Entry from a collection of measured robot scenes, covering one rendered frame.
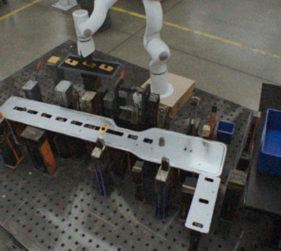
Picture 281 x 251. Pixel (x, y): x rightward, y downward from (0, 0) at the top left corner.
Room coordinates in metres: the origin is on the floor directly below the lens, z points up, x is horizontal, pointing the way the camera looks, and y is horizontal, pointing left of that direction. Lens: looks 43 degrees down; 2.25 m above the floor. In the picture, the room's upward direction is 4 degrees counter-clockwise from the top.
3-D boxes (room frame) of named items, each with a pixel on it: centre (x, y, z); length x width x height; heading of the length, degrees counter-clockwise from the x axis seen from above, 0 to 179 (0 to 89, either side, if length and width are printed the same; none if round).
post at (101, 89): (1.46, 0.20, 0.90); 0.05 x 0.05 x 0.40; 67
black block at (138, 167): (0.96, 0.02, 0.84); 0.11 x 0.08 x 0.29; 157
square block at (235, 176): (0.82, -0.43, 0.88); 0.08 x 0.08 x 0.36; 67
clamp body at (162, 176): (0.88, -0.09, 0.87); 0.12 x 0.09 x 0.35; 157
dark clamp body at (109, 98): (1.42, 0.15, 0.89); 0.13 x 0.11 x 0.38; 157
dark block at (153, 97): (1.34, -0.09, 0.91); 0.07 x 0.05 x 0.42; 157
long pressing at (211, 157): (1.23, 0.22, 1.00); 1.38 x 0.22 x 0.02; 67
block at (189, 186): (0.84, -0.22, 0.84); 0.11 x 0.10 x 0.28; 157
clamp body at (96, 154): (1.05, 0.21, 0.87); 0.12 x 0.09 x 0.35; 157
